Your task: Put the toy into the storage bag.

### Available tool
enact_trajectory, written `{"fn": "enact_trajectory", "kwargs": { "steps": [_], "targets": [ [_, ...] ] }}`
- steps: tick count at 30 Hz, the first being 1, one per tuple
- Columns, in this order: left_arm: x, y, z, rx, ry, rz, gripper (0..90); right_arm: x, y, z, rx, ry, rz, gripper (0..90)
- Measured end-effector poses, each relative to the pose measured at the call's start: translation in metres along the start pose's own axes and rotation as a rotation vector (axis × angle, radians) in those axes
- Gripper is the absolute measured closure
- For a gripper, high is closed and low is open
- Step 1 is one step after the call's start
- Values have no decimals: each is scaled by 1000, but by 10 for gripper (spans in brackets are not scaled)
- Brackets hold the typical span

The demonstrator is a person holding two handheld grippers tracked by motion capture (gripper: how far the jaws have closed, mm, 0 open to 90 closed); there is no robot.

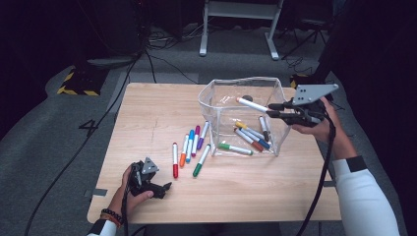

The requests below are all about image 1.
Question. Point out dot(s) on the black tripod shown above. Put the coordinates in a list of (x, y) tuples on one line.
[(300, 44)]

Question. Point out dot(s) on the orange marker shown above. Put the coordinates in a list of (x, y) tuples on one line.
[(182, 162)]

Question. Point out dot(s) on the yellow marker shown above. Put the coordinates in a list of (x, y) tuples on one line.
[(241, 125)]

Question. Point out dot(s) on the grey tape strip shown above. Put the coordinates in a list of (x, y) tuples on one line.
[(330, 183), (98, 192)]

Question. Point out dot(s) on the transparent pouch with white trim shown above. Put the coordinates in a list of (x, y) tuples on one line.
[(229, 137)]

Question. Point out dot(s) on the light blue marker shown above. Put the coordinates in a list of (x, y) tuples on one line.
[(191, 133)]

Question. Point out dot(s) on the person's right hand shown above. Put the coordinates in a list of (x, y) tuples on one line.
[(332, 134)]

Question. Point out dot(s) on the person's left hand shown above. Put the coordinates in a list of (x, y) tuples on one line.
[(123, 202)]

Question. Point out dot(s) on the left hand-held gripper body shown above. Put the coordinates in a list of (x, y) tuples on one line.
[(150, 165)]

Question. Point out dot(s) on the black yellow striped stand base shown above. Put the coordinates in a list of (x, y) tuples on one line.
[(308, 79), (82, 83)]

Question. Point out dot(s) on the white desk frame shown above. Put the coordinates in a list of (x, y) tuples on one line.
[(239, 10)]

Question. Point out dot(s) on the grey stand base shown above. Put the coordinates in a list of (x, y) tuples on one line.
[(108, 62)]

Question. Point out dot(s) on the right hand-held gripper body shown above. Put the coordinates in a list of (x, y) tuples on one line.
[(309, 93)]

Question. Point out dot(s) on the dark green marker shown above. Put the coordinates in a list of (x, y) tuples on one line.
[(196, 172)]

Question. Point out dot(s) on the black marker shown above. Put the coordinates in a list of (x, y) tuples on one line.
[(263, 124)]

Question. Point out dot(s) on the magenta marker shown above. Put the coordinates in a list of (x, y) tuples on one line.
[(197, 129)]

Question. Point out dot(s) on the grey round table grommet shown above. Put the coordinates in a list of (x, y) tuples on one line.
[(249, 97)]

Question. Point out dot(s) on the purple marker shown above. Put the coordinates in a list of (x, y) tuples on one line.
[(200, 144)]

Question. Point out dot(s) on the dark red marker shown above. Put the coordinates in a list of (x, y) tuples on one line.
[(257, 146)]

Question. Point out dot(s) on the pink marker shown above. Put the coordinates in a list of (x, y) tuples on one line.
[(252, 105)]

